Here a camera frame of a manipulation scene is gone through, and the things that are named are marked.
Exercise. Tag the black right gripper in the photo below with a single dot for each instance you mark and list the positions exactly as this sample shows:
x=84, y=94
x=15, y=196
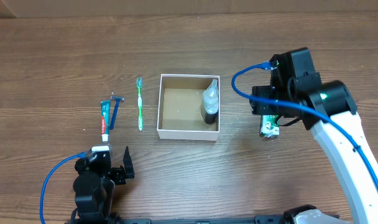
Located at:
x=262, y=101

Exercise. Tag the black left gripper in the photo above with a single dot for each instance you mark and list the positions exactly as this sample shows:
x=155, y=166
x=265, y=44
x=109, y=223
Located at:
x=115, y=173

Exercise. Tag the green soap packet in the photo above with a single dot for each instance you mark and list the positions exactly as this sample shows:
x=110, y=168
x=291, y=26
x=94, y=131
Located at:
x=268, y=127

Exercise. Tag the toothpaste tube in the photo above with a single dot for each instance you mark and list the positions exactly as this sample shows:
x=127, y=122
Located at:
x=105, y=107

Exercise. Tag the blue disposable razor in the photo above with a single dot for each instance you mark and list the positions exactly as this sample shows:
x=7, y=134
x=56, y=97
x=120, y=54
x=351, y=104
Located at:
x=117, y=99

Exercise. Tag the clear bottle dark liquid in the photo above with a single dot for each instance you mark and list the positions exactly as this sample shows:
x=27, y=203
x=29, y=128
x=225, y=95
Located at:
x=210, y=103

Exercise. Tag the green toothbrush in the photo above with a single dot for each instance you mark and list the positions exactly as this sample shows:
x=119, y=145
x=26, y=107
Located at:
x=139, y=84

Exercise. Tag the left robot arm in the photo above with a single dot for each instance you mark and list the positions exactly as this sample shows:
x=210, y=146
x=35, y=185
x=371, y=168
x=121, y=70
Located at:
x=95, y=184

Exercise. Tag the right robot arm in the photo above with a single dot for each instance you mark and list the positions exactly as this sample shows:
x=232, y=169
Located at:
x=329, y=111

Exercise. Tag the white cardboard box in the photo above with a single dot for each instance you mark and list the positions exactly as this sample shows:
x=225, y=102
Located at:
x=179, y=112

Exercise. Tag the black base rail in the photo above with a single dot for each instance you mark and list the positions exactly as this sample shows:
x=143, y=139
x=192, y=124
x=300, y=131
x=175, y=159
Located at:
x=258, y=219

